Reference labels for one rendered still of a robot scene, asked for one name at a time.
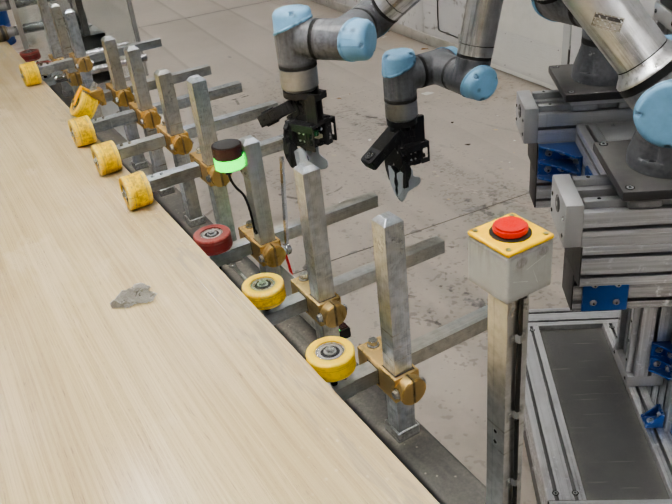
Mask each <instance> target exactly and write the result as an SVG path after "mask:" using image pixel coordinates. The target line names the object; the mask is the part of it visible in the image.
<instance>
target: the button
mask: <svg viewBox="0 0 672 504"><path fill-rule="evenodd" d="M492 230H493V232H494V233H495V234H496V235H497V236H499V237H501V238H504V239H517V238H520V237H522V236H524V235H526V234H527V232H528V223H527V222H526V221H524V220H523V219H521V218H519V217H513V216H507V217H502V218H499V219H498V220H496V221H495V222H494V223H493V225H492Z"/></svg>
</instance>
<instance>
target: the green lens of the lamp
mask: <svg viewBox="0 0 672 504"><path fill-rule="evenodd" d="M213 160H214V165H215V169H216V171H218V172H222V173H229V172H234V171H237V170H240V169H242V168H243V167H244V166H245V161H244V156H243V154H242V156H241V157H240V158H239V159H237V160H234V161H230V162H218V161H216V160H215V159H214V158H213Z"/></svg>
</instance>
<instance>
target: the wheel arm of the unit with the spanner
mask: <svg viewBox="0 0 672 504"><path fill-rule="evenodd" d="M376 207H378V196H377V195H376V194H374V193H373V192H368V193H365V194H363V195H360V196H357V197H354V198H351V199H349V200H346V201H343V202H340V203H338V204H335V205H332V206H329V207H327V208H325V216H326V224H327V226H328V225H331V224H333V223H336V222H339V221H341V220H344V219H347V218H349V217H352V216H355V215H357V214H360V213H363V212H365V211H368V210H371V209H373V208H376ZM288 232H289V240H291V239H293V238H296V237H299V236H301V235H302V228H301V221H300V217H299V218H296V219H294V220H291V221H288ZM274 233H275V236H276V237H277V238H278V239H280V242H281V243H283V242H285V241H284V227H283V224H280V225H277V226H274ZM251 254H252V249H251V243H250V242H249V241H248V240H247V239H246V238H245V237H244V238H241V239H239V240H236V241H233V244H232V247H231V248H230V249H229V250H228V251H226V252H224V253H222V254H219V255H215V256H208V257H209V258H210V259H211V260H212V261H213V262H214V263H215V264H216V265H217V266H218V267H220V266H222V265H225V264H228V263H230V262H232V261H235V260H237V259H240V258H243V257H245V256H248V255H251Z"/></svg>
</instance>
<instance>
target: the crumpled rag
mask: <svg viewBox="0 0 672 504"><path fill-rule="evenodd" d="M149 288H151V286H149V285H146V284H144V283H142V282H140V283H136V284H134V285H133V286H132V287H131V288H128V289H127V290H121V292H120V293H119V294H118V295H117V296H116V298H115V299H113V300H112V301H111V302H110V305H111V308H112V309H113V308H119V307H120V308H121V307H122V308H125V309H126V307H128V308H130V306H133V305H134V304H137V303H138V304H139V303H148V302H151V301H153V300H154V298H155V297H156V296H155V295H157V293H156V292H152V291H149Z"/></svg>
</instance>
